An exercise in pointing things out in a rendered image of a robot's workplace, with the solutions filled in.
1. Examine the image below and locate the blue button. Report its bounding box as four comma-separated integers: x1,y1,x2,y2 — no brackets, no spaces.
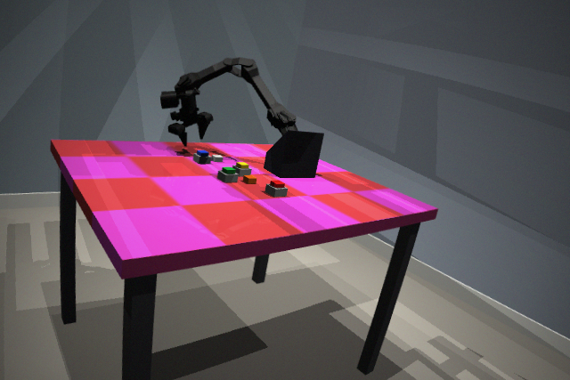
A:
192,150,212,164

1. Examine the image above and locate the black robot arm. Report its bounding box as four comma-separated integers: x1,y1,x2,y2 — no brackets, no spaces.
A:
160,57,297,136

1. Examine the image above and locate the green button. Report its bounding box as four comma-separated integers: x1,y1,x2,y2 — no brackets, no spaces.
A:
217,167,239,182

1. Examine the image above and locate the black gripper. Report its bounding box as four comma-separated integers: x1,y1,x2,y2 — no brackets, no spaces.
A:
168,105,213,146

